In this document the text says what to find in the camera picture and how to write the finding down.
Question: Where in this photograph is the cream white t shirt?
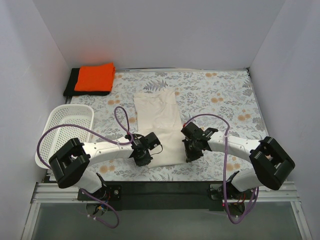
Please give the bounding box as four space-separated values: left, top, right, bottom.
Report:
133 88 187 168

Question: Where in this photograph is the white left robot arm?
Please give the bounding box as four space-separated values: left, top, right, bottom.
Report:
48 132 161 200

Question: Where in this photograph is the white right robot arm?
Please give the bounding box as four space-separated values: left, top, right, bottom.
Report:
181 122 296 199

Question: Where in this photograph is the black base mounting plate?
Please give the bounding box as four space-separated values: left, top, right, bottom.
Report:
77 180 257 213

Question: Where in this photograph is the floral patterned table cloth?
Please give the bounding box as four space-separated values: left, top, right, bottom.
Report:
70 70 268 181

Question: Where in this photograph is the orange folded t shirt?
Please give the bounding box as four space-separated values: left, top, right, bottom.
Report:
74 62 116 92

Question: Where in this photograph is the black folded t shirt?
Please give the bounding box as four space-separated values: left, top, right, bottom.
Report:
63 68 110 97

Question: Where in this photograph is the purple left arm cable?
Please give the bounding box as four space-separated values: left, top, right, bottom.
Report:
36 106 135 229

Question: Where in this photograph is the aluminium front frame rail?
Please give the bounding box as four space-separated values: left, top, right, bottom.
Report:
31 181 300 203

